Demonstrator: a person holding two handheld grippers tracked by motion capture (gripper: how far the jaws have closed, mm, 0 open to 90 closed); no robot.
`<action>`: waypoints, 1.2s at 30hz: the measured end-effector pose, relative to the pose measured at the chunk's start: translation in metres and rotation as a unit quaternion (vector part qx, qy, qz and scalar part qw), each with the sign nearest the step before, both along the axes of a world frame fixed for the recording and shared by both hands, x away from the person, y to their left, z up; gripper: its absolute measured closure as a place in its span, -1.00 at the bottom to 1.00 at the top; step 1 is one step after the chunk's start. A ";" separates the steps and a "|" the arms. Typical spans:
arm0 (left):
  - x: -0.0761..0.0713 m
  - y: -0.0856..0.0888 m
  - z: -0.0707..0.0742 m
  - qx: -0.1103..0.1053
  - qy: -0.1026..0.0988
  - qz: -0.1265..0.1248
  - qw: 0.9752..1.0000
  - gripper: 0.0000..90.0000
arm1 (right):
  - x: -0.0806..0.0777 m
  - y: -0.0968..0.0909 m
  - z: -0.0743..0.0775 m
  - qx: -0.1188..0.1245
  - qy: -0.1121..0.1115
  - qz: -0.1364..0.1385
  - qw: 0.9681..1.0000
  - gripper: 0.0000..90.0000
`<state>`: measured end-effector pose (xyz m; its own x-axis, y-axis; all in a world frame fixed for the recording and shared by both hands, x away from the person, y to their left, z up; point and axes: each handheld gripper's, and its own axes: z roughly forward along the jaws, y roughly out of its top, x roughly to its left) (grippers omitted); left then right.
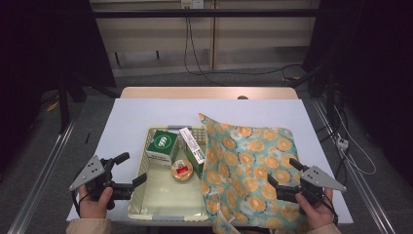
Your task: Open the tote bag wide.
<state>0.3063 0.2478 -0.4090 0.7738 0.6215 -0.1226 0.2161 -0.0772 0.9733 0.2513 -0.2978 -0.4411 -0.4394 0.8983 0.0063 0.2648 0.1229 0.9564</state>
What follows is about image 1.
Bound black horizontal bar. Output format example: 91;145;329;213
92;9;319;19

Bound green square box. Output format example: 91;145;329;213
145;129;180;168

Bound pale green plastic basket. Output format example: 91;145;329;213
127;125;212;222

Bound metal floor rail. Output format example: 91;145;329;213
6;120;77;234
311;98;397;234

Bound black wall cable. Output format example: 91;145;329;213
183;16;227;87
184;62;305;78

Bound yellow floor tape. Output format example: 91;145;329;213
46;99;61;113

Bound white wall socket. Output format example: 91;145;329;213
180;0;205;10

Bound orange floral cloth bag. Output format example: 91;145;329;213
198;112;310;234

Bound person's right hand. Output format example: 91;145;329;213
294;187;335;231

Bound black metal stand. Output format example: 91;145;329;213
288;61;345;131
57;74;121;135

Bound black floor cable bundle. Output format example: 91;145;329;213
319;94;352;172

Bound white floor cable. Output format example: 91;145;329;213
334;106;378;176

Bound white table cover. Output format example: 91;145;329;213
66;97;355;225

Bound person's left hand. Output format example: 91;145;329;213
78;184;114;219

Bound dark curtain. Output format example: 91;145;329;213
301;0;413;176
0;0;116;176

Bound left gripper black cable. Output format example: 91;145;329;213
71;189;91;217

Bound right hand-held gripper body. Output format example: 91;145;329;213
276;165;348;207

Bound green and white long box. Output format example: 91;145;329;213
178;127;207;179

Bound white power strip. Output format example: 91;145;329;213
336;136;350;151

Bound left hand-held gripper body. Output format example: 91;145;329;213
68;155;134;211

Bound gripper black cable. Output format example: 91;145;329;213
319;191;339;226
71;189;91;217

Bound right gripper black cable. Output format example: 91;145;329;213
319;191;339;226

